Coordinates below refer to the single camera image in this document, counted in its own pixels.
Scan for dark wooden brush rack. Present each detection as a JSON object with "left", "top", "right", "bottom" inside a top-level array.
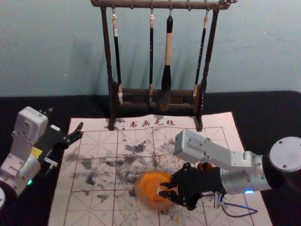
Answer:
[{"left": 90, "top": 0, "right": 238, "bottom": 132}]

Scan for black table cloth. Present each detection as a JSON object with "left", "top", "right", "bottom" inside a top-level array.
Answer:
[{"left": 0, "top": 90, "right": 301, "bottom": 226}]

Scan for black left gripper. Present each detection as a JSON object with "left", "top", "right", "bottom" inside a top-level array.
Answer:
[{"left": 31, "top": 107, "right": 85, "bottom": 163}]

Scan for white felt mat red grid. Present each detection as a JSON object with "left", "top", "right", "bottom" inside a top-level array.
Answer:
[{"left": 48, "top": 111, "right": 274, "bottom": 226}]

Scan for pale wall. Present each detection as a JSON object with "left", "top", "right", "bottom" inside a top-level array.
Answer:
[{"left": 0, "top": 0, "right": 301, "bottom": 97}]

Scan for thick tan calligraphy brush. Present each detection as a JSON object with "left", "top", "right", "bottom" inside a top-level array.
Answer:
[{"left": 159, "top": 15, "right": 175, "bottom": 112}]

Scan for right gripper dark cable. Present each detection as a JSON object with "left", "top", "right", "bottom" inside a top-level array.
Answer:
[{"left": 212, "top": 191, "right": 259, "bottom": 219}]

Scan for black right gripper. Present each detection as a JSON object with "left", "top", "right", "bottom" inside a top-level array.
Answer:
[{"left": 159, "top": 162, "right": 224, "bottom": 210}]

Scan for thin black calligraphy brush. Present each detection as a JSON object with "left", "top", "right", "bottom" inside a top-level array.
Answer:
[
  {"left": 148, "top": 14, "right": 156, "bottom": 106},
  {"left": 192, "top": 16, "right": 210, "bottom": 97},
  {"left": 111, "top": 13, "right": 124, "bottom": 106}
]

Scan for orange translucent bowl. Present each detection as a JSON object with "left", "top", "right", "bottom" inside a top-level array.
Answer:
[{"left": 134, "top": 170, "right": 180, "bottom": 210}]

